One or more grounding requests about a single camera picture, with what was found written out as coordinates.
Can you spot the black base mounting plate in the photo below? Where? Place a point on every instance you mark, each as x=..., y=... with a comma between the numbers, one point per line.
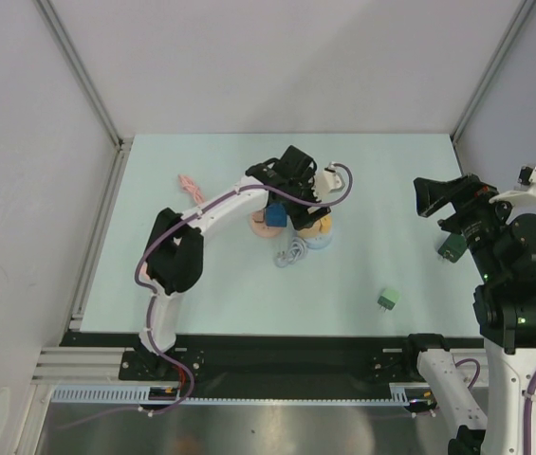
x=262, y=390

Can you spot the round pink power strip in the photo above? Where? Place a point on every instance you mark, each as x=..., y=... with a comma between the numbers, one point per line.
x=265, y=232

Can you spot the blue cube socket adapter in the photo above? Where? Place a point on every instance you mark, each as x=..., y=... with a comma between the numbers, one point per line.
x=275, y=216

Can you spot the dark green cube adapter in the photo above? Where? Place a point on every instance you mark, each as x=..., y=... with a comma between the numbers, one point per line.
x=453, y=248

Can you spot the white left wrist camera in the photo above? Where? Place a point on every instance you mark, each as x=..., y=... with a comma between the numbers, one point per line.
x=328, y=180

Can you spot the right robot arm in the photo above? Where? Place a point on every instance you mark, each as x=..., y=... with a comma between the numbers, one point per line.
x=504, y=251

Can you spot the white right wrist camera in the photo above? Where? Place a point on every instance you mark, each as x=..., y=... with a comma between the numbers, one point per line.
x=524, y=194

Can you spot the long pink power strip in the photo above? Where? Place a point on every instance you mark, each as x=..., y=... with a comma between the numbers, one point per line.
x=143, y=276

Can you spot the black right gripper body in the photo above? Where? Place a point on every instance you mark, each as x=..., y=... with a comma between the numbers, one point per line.
x=460, y=197

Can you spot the yellow plug adapter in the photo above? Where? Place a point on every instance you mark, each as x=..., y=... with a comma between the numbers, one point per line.
x=326, y=225

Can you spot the pink brown USB charger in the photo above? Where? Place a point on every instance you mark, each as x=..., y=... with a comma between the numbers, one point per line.
x=259, y=217

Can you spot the right aluminium frame post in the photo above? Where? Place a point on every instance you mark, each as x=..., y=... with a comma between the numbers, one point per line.
x=508, y=40

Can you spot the tan cube plug adapter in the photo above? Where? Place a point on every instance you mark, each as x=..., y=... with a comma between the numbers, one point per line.
x=309, y=232

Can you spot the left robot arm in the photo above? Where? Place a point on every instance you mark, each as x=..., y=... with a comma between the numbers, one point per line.
x=173, y=260

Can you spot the left aluminium side rail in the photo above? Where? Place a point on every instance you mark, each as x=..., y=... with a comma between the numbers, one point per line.
x=93, y=250

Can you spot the left aluminium frame post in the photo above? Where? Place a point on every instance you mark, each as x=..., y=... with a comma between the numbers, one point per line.
x=66, y=46

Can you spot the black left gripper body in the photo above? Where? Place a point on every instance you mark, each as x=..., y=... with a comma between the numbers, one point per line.
x=298, y=213

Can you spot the green plug adapter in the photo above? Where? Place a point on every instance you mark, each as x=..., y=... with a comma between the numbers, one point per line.
x=388, y=299

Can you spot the aluminium frame post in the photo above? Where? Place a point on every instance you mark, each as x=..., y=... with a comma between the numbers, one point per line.
x=508, y=40
x=66, y=46

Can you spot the aluminium front frame rail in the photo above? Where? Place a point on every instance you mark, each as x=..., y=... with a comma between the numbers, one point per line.
x=78, y=365

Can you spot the round blue power strip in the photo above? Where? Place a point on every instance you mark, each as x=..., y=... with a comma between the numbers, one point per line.
x=295, y=248

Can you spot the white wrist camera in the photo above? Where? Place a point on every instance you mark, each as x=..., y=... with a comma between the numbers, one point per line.
x=328, y=180
x=524, y=194

